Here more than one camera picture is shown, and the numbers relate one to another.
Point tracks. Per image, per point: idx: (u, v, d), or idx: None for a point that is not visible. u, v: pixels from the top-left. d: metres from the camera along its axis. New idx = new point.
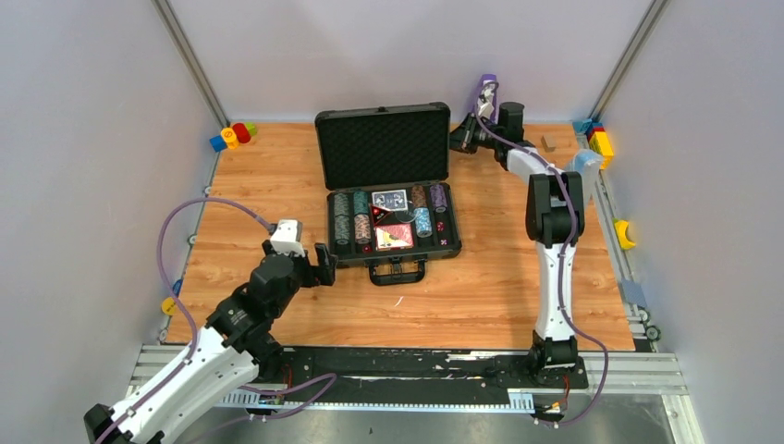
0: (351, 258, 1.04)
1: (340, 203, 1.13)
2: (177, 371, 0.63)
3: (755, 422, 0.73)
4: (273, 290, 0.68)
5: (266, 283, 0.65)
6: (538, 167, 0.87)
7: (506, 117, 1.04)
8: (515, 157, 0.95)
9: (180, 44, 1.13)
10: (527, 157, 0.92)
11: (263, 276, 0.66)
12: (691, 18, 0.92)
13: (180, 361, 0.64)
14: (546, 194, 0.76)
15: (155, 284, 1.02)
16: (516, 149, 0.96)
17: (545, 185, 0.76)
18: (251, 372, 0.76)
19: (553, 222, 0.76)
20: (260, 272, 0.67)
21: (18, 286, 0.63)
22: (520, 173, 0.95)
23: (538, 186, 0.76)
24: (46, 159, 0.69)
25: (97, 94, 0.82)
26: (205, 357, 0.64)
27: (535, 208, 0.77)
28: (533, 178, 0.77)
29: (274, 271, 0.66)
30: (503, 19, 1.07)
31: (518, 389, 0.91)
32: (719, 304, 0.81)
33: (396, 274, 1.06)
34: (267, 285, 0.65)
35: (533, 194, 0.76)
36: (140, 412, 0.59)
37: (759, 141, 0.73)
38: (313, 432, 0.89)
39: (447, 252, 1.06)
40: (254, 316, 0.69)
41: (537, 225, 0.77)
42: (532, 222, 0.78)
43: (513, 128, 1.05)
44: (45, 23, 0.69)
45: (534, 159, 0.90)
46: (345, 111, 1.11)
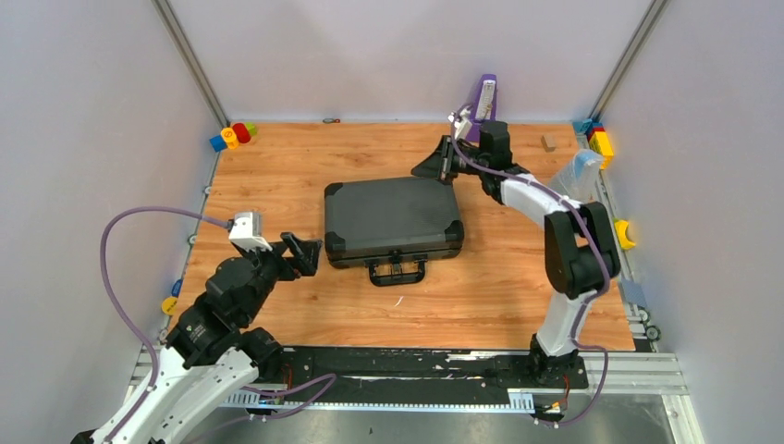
0: (351, 257, 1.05)
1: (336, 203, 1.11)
2: (143, 399, 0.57)
3: (755, 422, 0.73)
4: (234, 301, 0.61)
5: (225, 292, 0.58)
6: (547, 201, 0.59)
7: (488, 141, 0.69)
8: (515, 191, 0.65)
9: (180, 43, 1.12)
10: (528, 190, 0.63)
11: (222, 285, 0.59)
12: (691, 17, 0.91)
13: (145, 387, 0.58)
14: (569, 235, 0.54)
15: (154, 284, 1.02)
16: (511, 179, 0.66)
17: (568, 222, 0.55)
18: (251, 374, 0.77)
19: (586, 269, 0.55)
20: (218, 280, 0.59)
21: (18, 285, 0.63)
22: (528, 213, 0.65)
23: (557, 227, 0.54)
24: (46, 158, 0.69)
25: (98, 94, 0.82)
26: (170, 381, 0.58)
27: (558, 254, 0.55)
28: (549, 216, 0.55)
29: (232, 279, 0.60)
30: (503, 19, 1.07)
31: (518, 389, 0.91)
32: (720, 305, 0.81)
33: (396, 274, 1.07)
34: (225, 293, 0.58)
35: (555, 237, 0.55)
36: (116, 441, 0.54)
37: (759, 141, 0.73)
38: (313, 433, 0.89)
39: (447, 252, 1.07)
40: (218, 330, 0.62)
41: (567, 277, 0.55)
42: (558, 272, 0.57)
43: (501, 154, 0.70)
44: (45, 23, 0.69)
45: (540, 191, 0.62)
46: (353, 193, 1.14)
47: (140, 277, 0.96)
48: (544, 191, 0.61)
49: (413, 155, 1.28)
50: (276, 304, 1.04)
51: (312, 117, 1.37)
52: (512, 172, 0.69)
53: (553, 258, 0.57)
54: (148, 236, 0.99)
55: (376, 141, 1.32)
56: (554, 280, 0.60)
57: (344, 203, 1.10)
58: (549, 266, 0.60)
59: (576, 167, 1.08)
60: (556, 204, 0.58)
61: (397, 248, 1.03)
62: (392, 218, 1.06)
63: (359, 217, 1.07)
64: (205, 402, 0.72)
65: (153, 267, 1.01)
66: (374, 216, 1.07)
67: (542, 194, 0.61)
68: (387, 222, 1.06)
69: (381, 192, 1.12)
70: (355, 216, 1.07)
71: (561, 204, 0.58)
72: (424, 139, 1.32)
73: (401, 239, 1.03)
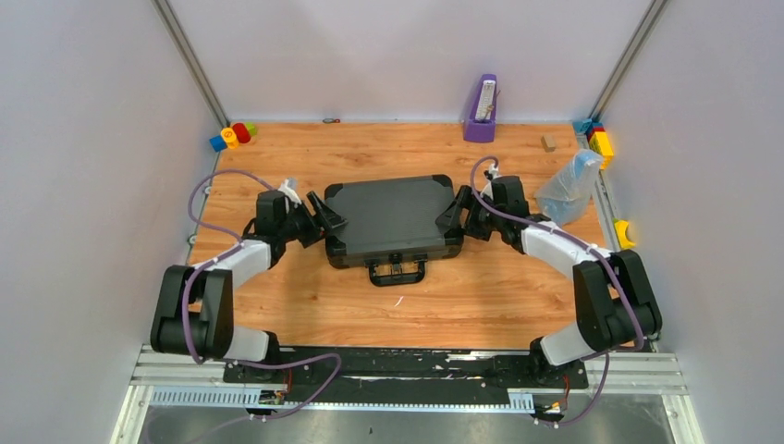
0: (352, 258, 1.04)
1: (336, 203, 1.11)
2: (235, 250, 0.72)
3: (754, 420, 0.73)
4: (277, 214, 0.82)
5: (272, 202, 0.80)
6: (573, 249, 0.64)
7: (503, 192, 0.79)
8: (535, 239, 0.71)
9: (179, 43, 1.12)
10: (551, 237, 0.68)
11: (268, 199, 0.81)
12: (691, 18, 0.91)
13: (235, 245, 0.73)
14: (603, 287, 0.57)
15: (155, 284, 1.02)
16: (532, 227, 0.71)
17: (599, 274, 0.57)
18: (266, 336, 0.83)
19: (622, 324, 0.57)
20: (263, 198, 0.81)
21: (18, 284, 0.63)
22: (549, 258, 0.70)
23: (590, 278, 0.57)
24: (46, 159, 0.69)
25: (96, 93, 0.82)
26: (254, 244, 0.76)
27: (594, 310, 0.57)
28: (579, 267, 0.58)
29: (275, 195, 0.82)
30: (504, 19, 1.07)
31: (519, 389, 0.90)
32: (718, 305, 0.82)
33: (396, 275, 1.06)
34: (274, 204, 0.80)
35: (588, 291, 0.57)
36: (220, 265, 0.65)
37: (758, 141, 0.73)
38: (314, 432, 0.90)
39: (447, 252, 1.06)
40: (270, 237, 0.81)
41: (605, 333, 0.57)
42: (593, 327, 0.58)
43: (516, 203, 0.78)
44: (43, 22, 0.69)
45: (563, 239, 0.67)
46: (357, 191, 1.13)
47: (141, 277, 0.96)
48: (568, 240, 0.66)
49: (413, 155, 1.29)
50: (276, 303, 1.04)
51: (312, 117, 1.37)
52: (532, 219, 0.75)
53: (586, 314, 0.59)
54: (150, 235, 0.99)
55: (375, 141, 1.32)
56: (584, 336, 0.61)
57: (345, 206, 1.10)
58: (579, 321, 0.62)
59: (575, 167, 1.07)
60: (583, 252, 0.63)
61: (398, 250, 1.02)
62: (393, 223, 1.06)
63: (361, 219, 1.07)
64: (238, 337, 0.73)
65: (154, 268, 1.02)
66: (375, 219, 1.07)
67: (567, 242, 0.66)
68: (390, 227, 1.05)
69: (384, 194, 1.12)
70: (358, 217, 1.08)
71: (589, 252, 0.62)
72: (423, 138, 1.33)
73: (401, 242, 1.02)
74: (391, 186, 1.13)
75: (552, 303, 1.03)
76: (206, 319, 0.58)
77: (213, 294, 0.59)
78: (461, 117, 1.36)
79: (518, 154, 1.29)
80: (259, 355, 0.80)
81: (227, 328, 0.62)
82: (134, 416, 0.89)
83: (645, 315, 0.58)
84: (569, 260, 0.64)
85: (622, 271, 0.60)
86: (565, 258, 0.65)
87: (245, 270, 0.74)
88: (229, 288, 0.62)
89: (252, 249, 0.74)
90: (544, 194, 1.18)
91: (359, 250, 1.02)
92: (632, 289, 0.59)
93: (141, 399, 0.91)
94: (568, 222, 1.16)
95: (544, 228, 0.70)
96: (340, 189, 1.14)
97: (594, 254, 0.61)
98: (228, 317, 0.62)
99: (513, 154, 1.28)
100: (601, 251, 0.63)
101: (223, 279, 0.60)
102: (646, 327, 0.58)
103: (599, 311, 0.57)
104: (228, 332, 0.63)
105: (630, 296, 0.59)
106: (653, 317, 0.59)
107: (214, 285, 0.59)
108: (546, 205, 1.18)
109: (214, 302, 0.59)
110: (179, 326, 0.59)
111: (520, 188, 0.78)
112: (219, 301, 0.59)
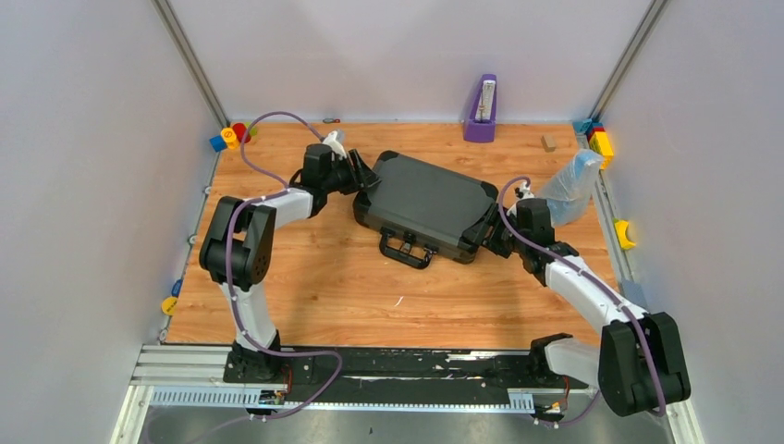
0: (371, 218, 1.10)
1: (385, 170, 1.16)
2: (282, 193, 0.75)
3: (755, 421, 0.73)
4: (323, 167, 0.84)
5: (319, 156, 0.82)
6: (602, 302, 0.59)
7: (529, 217, 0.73)
8: (559, 275, 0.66)
9: (180, 44, 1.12)
10: (580, 279, 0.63)
11: (315, 154, 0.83)
12: (691, 18, 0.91)
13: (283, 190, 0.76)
14: (630, 351, 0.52)
15: (155, 284, 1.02)
16: (559, 264, 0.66)
17: (628, 339, 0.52)
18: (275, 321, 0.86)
19: (646, 392, 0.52)
20: (311, 153, 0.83)
21: (18, 284, 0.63)
22: (573, 300, 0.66)
23: (618, 343, 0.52)
24: (46, 159, 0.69)
25: (97, 94, 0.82)
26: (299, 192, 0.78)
27: (618, 373, 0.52)
28: (607, 329, 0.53)
29: (322, 150, 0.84)
30: (504, 19, 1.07)
31: (518, 389, 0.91)
32: (718, 306, 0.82)
33: (403, 252, 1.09)
34: (318, 161, 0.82)
35: (614, 355, 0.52)
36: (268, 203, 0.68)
37: (758, 141, 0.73)
38: (314, 432, 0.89)
39: (457, 257, 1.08)
40: (314, 189, 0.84)
41: (627, 400, 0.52)
42: (615, 391, 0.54)
43: (542, 229, 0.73)
44: (43, 23, 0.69)
45: (593, 284, 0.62)
46: (407, 163, 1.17)
47: (141, 277, 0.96)
48: (598, 287, 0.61)
49: (413, 155, 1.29)
50: (277, 303, 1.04)
51: (312, 117, 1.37)
52: (557, 250, 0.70)
53: (608, 376, 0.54)
54: (150, 235, 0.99)
55: (376, 141, 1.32)
56: (604, 394, 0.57)
57: (390, 172, 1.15)
58: (599, 377, 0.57)
59: (575, 167, 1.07)
60: (614, 309, 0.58)
61: (412, 230, 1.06)
62: (421, 205, 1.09)
63: (394, 188, 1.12)
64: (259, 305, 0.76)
65: (154, 267, 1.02)
66: (407, 191, 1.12)
67: (597, 292, 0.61)
68: (414, 205, 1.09)
69: (422, 177, 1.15)
70: (393, 189, 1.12)
71: (621, 310, 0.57)
72: (423, 138, 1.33)
73: (417, 224, 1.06)
74: (439, 173, 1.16)
75: (552, 303, 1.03)
76: (248, 246, 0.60)
77: (257, 226, 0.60)
78: (461, 117, 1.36)
79: (518, 154, 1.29)
80: (263, 341, 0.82)
81: (265, 260, 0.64)
82: (134, 416, 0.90)
83: (674, 384, 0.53)
84: (595, 313, 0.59)
85: (654, 336, 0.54)
86: (591, 307, 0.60)
87: (288, 215, 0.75)
88: (272, 225, 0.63)
89: (298, 197, 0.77)
90: (544, 193, 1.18)
91: (380, 215, 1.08)
92: (663, 354, 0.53)
93: (141, 399, 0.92)
94: (568, 222, 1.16)
95: (571, 266, 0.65)
96: (390, 159, 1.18)
97: (625, 314, 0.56)
98: (268, 251, 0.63)
99: (513, 154, 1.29)
100: (633, 309, 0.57)
101: (268, 214, 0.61)
102: (671, 396, 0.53)
103: (624, 376, 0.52)
104: (265, 265, 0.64)
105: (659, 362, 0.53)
106: (682, 385, 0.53)
107: (260, 217, 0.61)
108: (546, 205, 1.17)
109: (258, 232, 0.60)
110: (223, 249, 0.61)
111: (547, 215, 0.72)
112: (263, 230, 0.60)
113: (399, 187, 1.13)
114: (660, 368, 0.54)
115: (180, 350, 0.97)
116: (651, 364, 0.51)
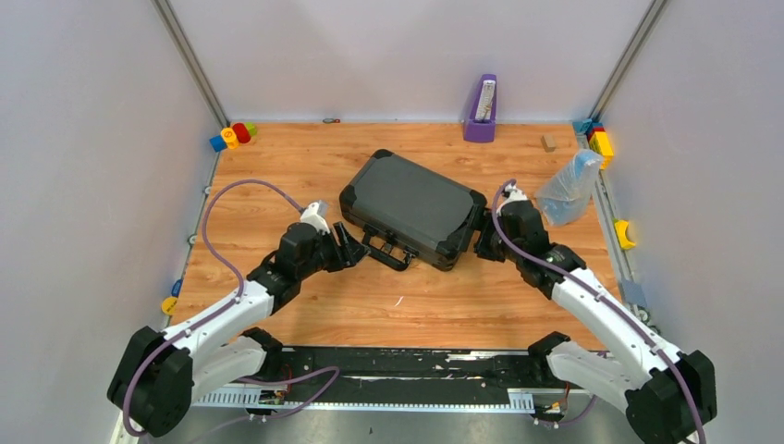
0: (358, 216, 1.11)
1: (378, 170, 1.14)
2: (226, 307, 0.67)
3: (757, 421, 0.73)
4: (301, 252, 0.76)
5: (298, 243, 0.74)
6: (633, 342, 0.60)
7: (521, 226, 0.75)
8: (574, 298, 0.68)
9: (180, 44, 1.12)
10: (597, 304, 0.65)
11: (294, 238, 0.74)
12: (691, 17, 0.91)
13: (230, 299, 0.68)
14: (672, 404, 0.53)
15: (154, 284, 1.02)
16: (569, 280, 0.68)
17: (673, 397, 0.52)
18: (259, 356, 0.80)
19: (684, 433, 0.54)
20: (290, 235, 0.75)
21: (18, 283, 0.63)
22: (587, 320, 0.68)
23: (662, 401, 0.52)
24: (47, 157, 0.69)
25: (97, 93, 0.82)
26: (251, 301, 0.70)
27: (656, 422, 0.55)
28: (652, 387, 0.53)
29: (302, 234, 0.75)
30: (504, 19, 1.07)
31: (518, 389, 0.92)
32: (718, 306, 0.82)
33: (384, 252, 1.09)
34: (296, 247, 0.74)
35: (660, 409, 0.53)
36: (197, 336, 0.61)
37: (759, 141, 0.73)
38: (314, 433, 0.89)
39: (437, 264, 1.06)
40: (286, 278, 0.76)
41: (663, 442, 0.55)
42: (653, 434, 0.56)
43: (535, 236, 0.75)
44: (42, 22, 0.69)
45: (613, 313, 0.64)
46: (401, 164, 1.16)
47: (140, 277, 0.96)
48: (623, 321, 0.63)
49: (413, 155, 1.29)
50: None
51: (312, 116, 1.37)
52: (561, 263, 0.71)
53: (647, 421, 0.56)
54: (149, 235, 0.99)
55: (375, 141, 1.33)
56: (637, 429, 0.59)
57: (382, 171, 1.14)
58: (633, 415, 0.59)
59: (575, 167, 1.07)
60: (648, 351, 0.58)
61: (395, 231, 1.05)
62: (409, 207, 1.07)
63: (381, 186, 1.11)
64: (224, 366, 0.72)
65: (154, 268, 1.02)
66: (396, 191, 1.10)
67: (621, 324, 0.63)
68: (399, 206, 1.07)
69: (414, 178, 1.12)
70: (384, 189, 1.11)
71: (656, 353, 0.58)
72: (423, 138, 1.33)
73: (400, 226, 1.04)
74: (434, 176, 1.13)
75: (552, 303, 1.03)
76: (152, 397, 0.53)
77: (162, 382, 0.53)
78: (461, 117, 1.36)
79: (518, 154, 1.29)
80: (253, 369, 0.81)
81: (179, 404, 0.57)
82: None
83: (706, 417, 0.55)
84: (624, 350, 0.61)
85: (691, 375, 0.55)
86: (618, 344, 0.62)
87: (233, 331, 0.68)
88: (185, 376, 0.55)
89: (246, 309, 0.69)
90: (544, 194, 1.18)
91: (365, 212, 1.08)
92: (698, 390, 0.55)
93: None
94: (568, 222, 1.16)
95: (587, 289, 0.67)
96: (384, 158, 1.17)
97: (662, 359, 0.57)
98: (182, 397, 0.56)
99: (513, 155, 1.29)
100: (668, 351, 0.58)
101: (177, 365, 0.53)
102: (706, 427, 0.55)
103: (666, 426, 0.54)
104: (181, 410, 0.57)
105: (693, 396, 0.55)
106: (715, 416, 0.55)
107: (167, 368, 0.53)
108: (546, 205, 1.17)
109: (163, 387, 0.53)
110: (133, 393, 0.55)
111: (538, 220, 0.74)
112: (167, 386, 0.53)
113: (392, 189, 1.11)
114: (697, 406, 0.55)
115: None
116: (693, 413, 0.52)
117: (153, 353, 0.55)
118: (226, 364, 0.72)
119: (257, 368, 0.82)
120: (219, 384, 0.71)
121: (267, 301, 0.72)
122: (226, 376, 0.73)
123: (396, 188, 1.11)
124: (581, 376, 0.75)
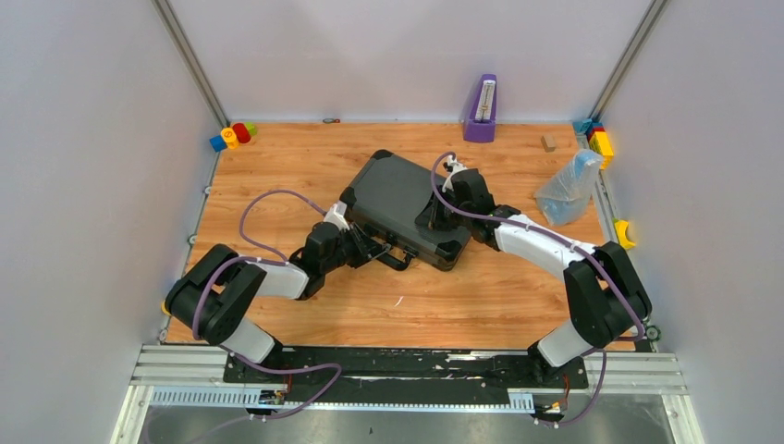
0: (357, 216, 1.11)
1: (379, 171, 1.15)
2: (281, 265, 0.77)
3: (756, 421, 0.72)
4: (324, 249, 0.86)
5: (322, 241, 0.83)
6: (556, 248, 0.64)
7: (466, 189, 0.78)
8: (510, 236, 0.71)
9: (180, 44, 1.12)
10: (527, 234, 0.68)
11: (319, 237, 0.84)
12: (692, 18, 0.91)
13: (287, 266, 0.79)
14: (594, 285, 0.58)
15: (154, 284, 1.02)
16: (505, 225, 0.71)
17: (588, 275, 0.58)
18: (267, 341, 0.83)
19: (618, 318, 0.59)
20: (316, 234, 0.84)
21: (17, 284, 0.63)
22: (528, 254, 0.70)
23: (581, 282, 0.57)
24: (45, 159, 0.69)
25: (97, 95, 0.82)
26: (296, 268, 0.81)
27: (587, 313, 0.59)
28: (569, 272, 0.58)
29: (326, 233, 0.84)
30: (504, 19, 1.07)
31: (519, 389, 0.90)
32: (717, 305, 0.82)
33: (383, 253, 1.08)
34: (322, 244, 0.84)
35: (581, 293, 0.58)
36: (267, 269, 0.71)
37: (759, 141, 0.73)
38: (314, 432, 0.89)
39: (437, 263, 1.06)
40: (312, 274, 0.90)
41: (603, 332, 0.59)
42: (591, 326, 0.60)
43: (481, 198, 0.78)
44: (41, 23, 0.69)
45: (541, 235, 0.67)
46: (400, 163, 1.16)
47: (140, 277, 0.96)
48: (548, 238, 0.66)
49: (412, 155, 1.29)
50: (277, 303, 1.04)
51: (312, 117, 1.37)
52: (501, 214, 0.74)
53: (581, 314, 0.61)
54: (149, 233, 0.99)
55: (376, 141, 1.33)
56: (581, 333, 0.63)
57: (382, 171, 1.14)
58: (572, 319, 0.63)
59: (575, 167, 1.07)
60: (568, 251, 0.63)
61: (394, 231, 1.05)
62: (409, 208, 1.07)
63: (380, 187, 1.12)
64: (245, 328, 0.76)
65: (155, 268, 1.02)
66: (396, 191, 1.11)
67: (548, 240, 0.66)
68: (398, 207, 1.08)
69: (415, 179, 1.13)
70: (384, 190, 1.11)
71: (573, 250, 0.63)
72: (423, 138, 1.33)
73: (400, 227, 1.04)
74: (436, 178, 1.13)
75: (552, 303, 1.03)
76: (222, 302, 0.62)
77: (238, 288, 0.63)
78: (461, 116, 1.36)
79: (518, 154, 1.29)
80: (258, 357, 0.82)
81: (234, 323, 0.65)
82: (133, 416, 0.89)
83: (637, 304, 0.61)
84: (552, 259, 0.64)
85: (610, 266, 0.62)
86: (547, 257, 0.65)
87: (279, 286, 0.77)
88: (254, 288, 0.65)
89: (291, 272, 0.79)
90: (544, 193, 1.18)
91: (365, 213, 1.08)
92: (622, 281, 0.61)
93: (142, 399, 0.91)
94: (568, 222, 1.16)
95: (518, 225, 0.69)
96: (383, 159, 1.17)
97: (580, 253, 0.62)
98: (239, 312, 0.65)
99: (513, 154, 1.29)
100: (584, 246, 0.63)
101: (253, 277, 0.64)
102: (639, 313, 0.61)
103: (596, 314, 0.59)
104: (233, 326, 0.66)
105: (620, 288, 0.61)
106: (643, 302, 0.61)
107: (246, 277, 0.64)
108: (546, 205, 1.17)
109: (238, 292, 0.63)
110: (194, 298, 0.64)
111: (483, 183, 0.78)
112: (241, 291, 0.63)
113: (392, 189, 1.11)
114: (624, 293, 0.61)
115: (180, 349, 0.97)
116: (618, 292, 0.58)
117: (228, 264, 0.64)
118: (247, 331, 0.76)
119: (266, 353, 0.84)
120: (233, 344, 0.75)
121: (302, 283, 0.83)
122: (244, 341, 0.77)
123: (397, 189, 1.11)
124: (560, 341, 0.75)
